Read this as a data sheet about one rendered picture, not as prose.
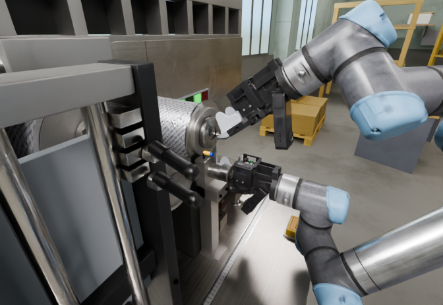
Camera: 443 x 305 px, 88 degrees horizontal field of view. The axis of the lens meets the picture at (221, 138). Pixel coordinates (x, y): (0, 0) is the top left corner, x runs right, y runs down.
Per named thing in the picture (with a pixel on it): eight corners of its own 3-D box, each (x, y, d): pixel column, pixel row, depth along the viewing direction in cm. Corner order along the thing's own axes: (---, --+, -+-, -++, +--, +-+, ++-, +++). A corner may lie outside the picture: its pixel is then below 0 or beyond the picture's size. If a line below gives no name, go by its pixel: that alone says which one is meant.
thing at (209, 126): (209, 113, 50) (223, 120, 57) (201, 112, 51) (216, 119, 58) (200, 146, 50) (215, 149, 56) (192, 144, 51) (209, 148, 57)
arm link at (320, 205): (341, 236, 49) (351, 205, 45) (289, 217, 54) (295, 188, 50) (343, 213, 55) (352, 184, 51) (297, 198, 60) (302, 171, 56)
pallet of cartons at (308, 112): (286, 112, 462) (291, 76, 431) (337, 124, 402) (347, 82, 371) (247, 131, 374) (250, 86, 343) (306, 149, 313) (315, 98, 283)
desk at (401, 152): (433, 141, 337) (453, 95, 307) (414, 176, 257) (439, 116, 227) (381, 128, 382) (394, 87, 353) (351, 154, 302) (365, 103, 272)
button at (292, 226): (309, 244, 67) (310, 238, 66) (285, 234, 70) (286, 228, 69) (313, 228, 72) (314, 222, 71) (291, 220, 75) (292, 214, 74)
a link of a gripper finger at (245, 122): (231, 126, 52) (262, 105, 47) (236, 132, 52) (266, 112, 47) (222, 132, 48) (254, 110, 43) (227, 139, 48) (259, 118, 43)
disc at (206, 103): (188, 172, 51) (183, 109, 45) (186, 172, 52) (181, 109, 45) (221, 146, 63) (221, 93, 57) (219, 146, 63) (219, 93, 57)
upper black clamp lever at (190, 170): (191, 186, 18) (194, 174, 17) (145, 155, 20) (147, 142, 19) (200, 178, 19) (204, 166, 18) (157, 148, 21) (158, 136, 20)
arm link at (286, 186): (297, 196, 60) (289, 216, 53) (280, 191, 62) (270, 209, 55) (301, 172, 56) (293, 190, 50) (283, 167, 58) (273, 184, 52)
